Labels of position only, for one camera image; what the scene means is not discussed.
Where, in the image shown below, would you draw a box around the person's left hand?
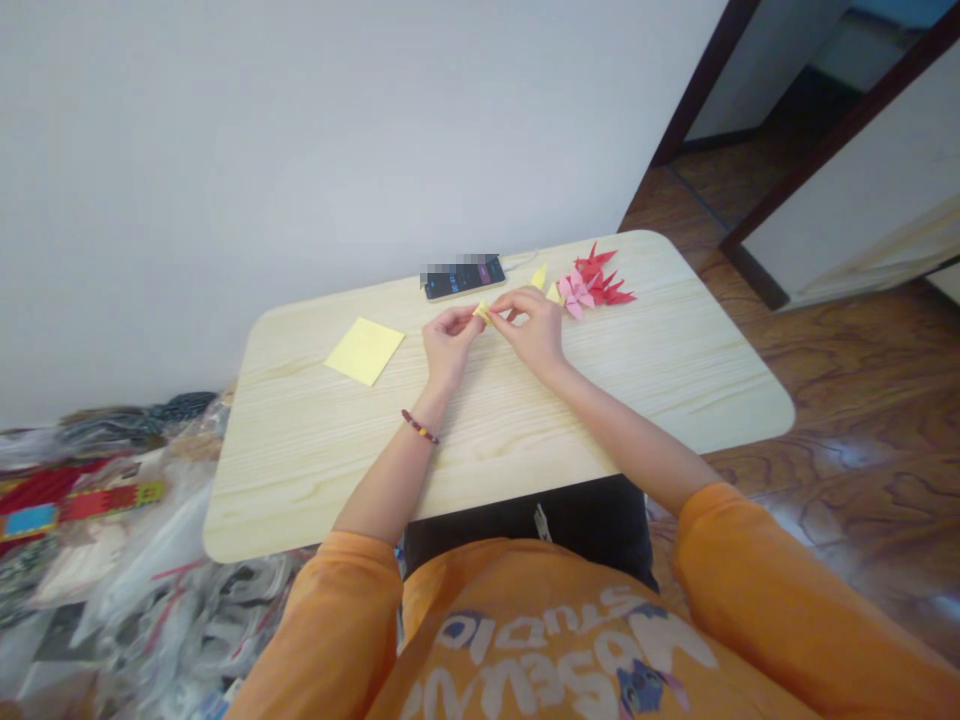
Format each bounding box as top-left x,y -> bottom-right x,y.
422,307 -> 482,385

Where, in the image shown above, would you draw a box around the person's right hand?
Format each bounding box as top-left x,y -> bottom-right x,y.
491,286 -> 569,367

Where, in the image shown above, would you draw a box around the black smartphone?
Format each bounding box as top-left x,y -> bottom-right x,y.
422,254 -> 508,304

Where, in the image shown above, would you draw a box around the pink origami crane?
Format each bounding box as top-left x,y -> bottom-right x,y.
554,270 -> 603,322

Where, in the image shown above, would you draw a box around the stack of yellow square sheets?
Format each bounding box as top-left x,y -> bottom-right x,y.
323,316 -> 407,389

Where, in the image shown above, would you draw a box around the person's legs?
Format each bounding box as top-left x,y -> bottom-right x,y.
403,473 -> 661,594

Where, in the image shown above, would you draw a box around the dark striped fabric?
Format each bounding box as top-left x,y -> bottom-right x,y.
56,388 -> 230,453

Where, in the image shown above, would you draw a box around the person's body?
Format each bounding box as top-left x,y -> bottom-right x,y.
359,538 -> 826,720

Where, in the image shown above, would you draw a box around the colourful patterned strip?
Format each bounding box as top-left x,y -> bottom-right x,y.
0,458 -> 167,560

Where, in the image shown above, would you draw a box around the pile of clear plastic bags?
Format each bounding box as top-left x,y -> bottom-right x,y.
0,419 -> 301,720

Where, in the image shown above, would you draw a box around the dark brown door frame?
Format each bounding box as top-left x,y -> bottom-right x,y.
649,0 -> 960,313

